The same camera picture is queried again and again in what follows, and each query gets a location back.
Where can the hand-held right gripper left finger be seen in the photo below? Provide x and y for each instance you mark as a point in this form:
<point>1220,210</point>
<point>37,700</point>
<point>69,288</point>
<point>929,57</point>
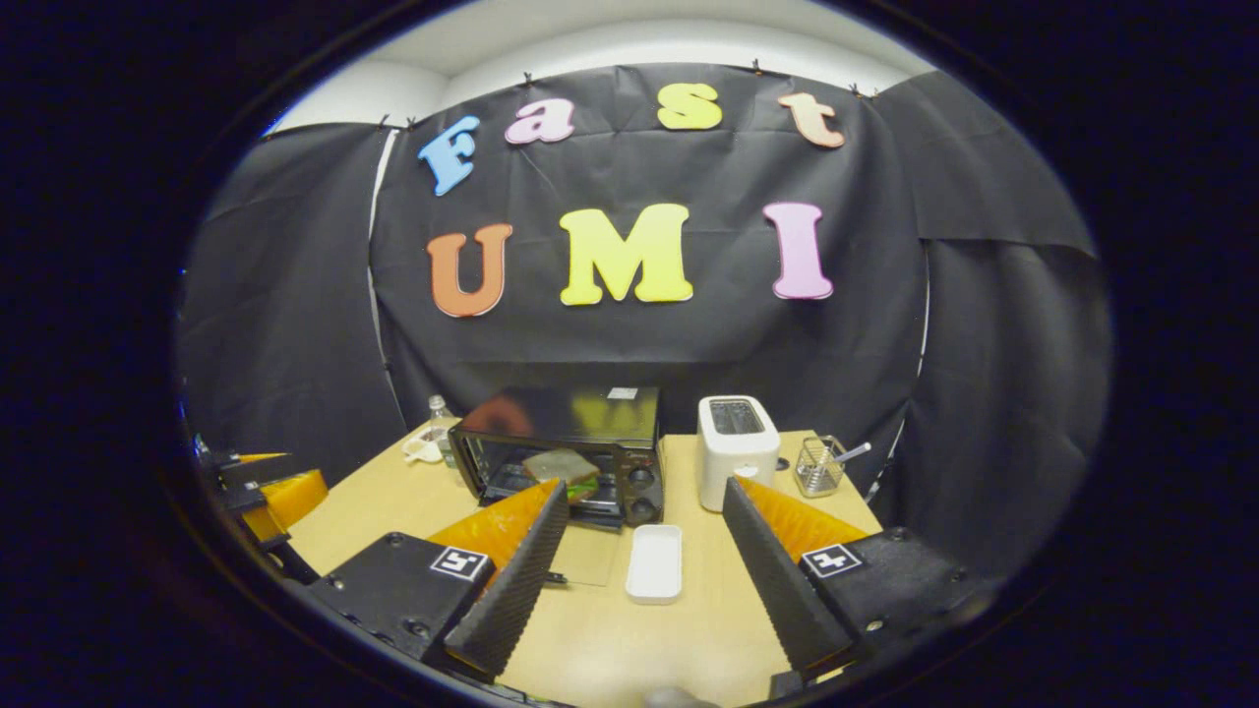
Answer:
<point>516,580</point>

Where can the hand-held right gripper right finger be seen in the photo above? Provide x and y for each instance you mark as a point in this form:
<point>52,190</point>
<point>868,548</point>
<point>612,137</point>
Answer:
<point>772,570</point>

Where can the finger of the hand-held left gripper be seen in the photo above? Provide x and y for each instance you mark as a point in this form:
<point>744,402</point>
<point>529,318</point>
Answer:
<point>251,470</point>
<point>290,501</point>

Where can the white rectangular tray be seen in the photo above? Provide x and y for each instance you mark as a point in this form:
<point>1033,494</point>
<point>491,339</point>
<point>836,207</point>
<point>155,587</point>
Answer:
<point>654,560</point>

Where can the sandwich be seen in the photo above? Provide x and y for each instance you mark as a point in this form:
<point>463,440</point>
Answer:
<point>561,464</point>

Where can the black electric oven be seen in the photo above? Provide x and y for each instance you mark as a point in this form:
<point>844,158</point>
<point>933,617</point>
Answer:
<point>590,418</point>

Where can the white toaster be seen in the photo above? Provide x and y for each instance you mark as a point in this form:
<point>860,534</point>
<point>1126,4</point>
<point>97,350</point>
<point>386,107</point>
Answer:
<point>738,462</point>

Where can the clear plastic bottle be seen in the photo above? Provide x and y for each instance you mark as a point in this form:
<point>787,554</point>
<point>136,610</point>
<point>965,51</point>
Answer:
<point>441,413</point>

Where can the black backdrop cloth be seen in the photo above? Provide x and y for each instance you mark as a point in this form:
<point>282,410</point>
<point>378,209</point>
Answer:
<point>689,344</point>

